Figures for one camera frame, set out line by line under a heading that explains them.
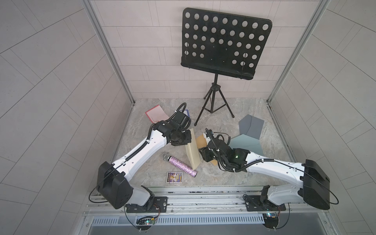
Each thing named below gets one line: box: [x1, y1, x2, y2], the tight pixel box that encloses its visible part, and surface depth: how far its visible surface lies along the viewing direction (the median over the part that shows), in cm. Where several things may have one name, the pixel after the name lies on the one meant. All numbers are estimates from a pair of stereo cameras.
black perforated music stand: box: [180, 7, 273, 126], surface depth 67 cm
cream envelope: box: [184, 127, 201, 171], surface depth 79 cm
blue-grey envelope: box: [229, 133, 264, 156], surface depth 96 cm
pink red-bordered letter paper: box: [144, 104, 170, 124], surface depth 107 cm
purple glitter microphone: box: [162, 151, 198, 178], surface depth 83 cm
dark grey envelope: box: [238, 114, 265, 141], surface depth 105 cm
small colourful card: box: [166, 171, 184, 184], surface depth 80 cm
